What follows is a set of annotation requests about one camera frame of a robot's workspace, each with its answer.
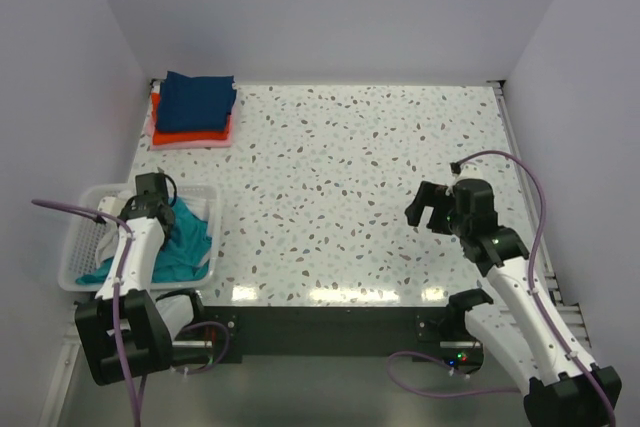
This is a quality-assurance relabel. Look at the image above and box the folded orange t shirt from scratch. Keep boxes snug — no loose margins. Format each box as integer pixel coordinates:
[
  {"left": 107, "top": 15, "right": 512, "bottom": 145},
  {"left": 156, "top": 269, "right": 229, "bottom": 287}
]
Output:
[{"left": 146, "top": 92, "right": 232, "bottom": 147}]

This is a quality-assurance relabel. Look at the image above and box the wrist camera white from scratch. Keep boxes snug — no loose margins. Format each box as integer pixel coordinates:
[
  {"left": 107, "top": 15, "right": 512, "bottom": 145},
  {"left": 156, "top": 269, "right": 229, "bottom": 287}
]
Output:
[
  {"left": 97, "top": 196, "right": 126, "bottom": 221},
  {"left": 449, "top": 162, "right": 485, "bottom": 188}
]

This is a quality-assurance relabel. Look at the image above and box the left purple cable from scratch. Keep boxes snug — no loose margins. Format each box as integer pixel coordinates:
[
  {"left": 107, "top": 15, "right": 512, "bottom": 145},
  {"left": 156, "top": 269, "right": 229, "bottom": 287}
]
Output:
[{"left": 32, "top": 198, "right": 151, "bottom": 427}]

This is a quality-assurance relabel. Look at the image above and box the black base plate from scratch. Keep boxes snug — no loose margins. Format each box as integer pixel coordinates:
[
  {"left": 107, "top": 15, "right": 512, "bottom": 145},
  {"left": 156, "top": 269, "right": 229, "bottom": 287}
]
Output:
[{"left": 172, "top": 306, "right": 484, "bottom": 374}]

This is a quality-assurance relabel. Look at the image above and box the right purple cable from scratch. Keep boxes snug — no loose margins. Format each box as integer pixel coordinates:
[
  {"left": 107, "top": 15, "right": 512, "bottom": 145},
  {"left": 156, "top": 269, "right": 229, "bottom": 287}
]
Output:
[{"left": 387, "top": 149, "right": 619, "bottom": 427}]

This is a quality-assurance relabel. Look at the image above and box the folded navy blue t shirt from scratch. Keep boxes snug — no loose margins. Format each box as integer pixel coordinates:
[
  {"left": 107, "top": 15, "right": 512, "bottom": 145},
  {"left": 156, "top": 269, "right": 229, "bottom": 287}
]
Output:
[{"left": 155, "top": 71, "right": 237, "bottom": 133}]

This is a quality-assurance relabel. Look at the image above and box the white t shirt in basket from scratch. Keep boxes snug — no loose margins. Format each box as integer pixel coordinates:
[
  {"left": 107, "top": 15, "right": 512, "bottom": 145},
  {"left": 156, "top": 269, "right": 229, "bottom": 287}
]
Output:
[{"left": 94, "top": 197, "right": 212, "bottom": 267}]

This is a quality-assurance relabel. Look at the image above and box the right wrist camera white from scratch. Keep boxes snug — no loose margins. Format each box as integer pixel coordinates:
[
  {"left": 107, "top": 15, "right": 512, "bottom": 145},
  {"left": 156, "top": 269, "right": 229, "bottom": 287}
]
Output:
[{"left": 449, "top": 162, "right": 485, "bottom": 188}]

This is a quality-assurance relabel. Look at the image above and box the teal t shirt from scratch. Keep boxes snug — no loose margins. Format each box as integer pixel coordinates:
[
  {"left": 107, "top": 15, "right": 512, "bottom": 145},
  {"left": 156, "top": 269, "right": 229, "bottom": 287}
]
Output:
[{"left": 75, "top": 197, "right": 212, "bottom": 286}]

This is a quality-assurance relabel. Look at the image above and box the purple cable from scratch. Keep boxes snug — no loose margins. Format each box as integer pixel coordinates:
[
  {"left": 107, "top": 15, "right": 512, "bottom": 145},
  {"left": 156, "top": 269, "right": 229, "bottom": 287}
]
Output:
[
  {"left": 32, "top": 198, "right": 151, "bottom": 427},
  {"left": 387, "top": 149, "right": 619, "bottom": 427}
]

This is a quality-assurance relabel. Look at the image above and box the white plastic basket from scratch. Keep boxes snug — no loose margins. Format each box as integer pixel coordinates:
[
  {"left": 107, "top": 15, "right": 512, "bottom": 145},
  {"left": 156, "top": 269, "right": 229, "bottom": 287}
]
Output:
[{"left": 58, "top": 183, "right": 223, "bottom": 298}]

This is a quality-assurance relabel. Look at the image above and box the folded pink t shirt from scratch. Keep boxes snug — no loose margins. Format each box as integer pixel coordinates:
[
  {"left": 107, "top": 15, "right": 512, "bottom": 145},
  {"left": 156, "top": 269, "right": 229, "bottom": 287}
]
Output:
[{"left": 144, "top": 92, "right": 233, "bottom": 150}]

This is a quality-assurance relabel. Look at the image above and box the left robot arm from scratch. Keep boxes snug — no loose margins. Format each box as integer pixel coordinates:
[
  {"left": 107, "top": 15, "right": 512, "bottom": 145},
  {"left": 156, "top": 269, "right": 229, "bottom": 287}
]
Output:
[{"left": 75, "top": 173, "right": 207, "bottom": 386}]

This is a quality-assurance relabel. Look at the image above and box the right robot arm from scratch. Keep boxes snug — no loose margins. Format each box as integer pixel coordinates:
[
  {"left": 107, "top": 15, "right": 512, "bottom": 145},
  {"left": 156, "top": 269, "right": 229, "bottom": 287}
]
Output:
[{"left": 405, "top": 177, "right": 622, "bottom": 426}]

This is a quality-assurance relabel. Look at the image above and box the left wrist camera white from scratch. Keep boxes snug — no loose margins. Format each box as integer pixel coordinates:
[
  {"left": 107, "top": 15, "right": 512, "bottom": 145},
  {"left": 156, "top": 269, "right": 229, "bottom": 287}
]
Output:
[{"left": 97, "top": 196, "right": 126, "bottom": 221}]

